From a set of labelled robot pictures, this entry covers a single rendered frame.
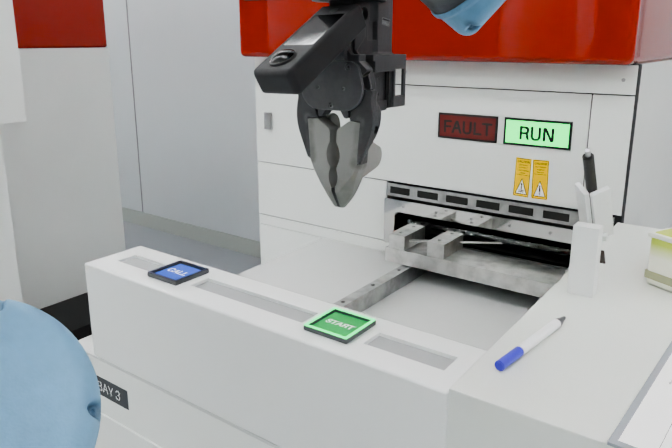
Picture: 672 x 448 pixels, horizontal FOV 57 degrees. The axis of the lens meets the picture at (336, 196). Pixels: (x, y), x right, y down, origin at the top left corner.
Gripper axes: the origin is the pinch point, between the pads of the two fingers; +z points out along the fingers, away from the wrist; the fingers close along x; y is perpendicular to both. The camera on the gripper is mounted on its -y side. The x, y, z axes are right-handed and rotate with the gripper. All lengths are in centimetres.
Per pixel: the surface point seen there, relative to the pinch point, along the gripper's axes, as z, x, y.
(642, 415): 13.8, -29.5, 1.0
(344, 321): 14.2, 0.0, 1.6
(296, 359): 17.0, 2.2, -3.9
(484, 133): 1, 9, 58
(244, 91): 13, 215, 207
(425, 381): 14.7, -12.5, -3.4
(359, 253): 29, 34, 55
